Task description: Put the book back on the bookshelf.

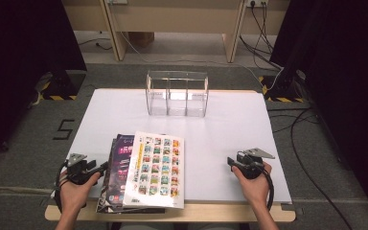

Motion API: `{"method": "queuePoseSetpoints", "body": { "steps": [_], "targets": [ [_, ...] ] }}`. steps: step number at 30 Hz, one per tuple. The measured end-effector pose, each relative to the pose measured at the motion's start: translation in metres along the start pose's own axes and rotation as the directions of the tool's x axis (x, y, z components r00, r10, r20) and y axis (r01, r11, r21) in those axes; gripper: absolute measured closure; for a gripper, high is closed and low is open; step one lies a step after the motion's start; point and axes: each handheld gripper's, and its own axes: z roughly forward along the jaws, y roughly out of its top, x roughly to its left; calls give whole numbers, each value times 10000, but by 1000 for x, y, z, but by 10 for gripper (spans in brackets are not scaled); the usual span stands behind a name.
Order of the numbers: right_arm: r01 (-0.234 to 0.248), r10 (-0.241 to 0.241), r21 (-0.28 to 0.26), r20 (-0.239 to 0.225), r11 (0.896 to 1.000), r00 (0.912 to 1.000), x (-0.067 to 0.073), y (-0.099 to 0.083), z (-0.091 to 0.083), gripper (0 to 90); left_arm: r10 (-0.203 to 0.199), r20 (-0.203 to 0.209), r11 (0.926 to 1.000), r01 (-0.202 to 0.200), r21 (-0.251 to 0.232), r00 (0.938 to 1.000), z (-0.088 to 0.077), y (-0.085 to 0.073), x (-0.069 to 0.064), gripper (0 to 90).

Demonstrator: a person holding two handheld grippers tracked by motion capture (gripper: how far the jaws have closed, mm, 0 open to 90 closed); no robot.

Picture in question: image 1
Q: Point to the beige wooden desk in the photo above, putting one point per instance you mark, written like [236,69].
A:
[172,16]

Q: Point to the purple magazine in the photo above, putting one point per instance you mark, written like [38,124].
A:
[119,166]

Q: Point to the person's right hand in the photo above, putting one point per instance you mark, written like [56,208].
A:
[257,190]

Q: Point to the white magazine with picture grid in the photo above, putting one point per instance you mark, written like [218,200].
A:
[155,169]

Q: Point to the black curtain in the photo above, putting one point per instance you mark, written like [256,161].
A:
[22,64]
[341,80]

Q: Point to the black stand base striped tape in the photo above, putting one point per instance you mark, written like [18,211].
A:
[282,86]
[62,84]

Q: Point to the white wall socket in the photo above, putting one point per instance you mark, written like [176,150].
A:
[257,2]

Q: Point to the black and red magazine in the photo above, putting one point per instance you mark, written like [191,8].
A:
[108,210]

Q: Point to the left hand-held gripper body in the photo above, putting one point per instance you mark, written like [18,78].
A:
[76,169]

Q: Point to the clear acrylic magazine holder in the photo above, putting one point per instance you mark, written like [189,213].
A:
[177,102]

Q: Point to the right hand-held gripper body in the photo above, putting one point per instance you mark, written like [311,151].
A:
[251,167]

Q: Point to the person's left hand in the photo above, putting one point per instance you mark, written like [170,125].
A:
[75,195]

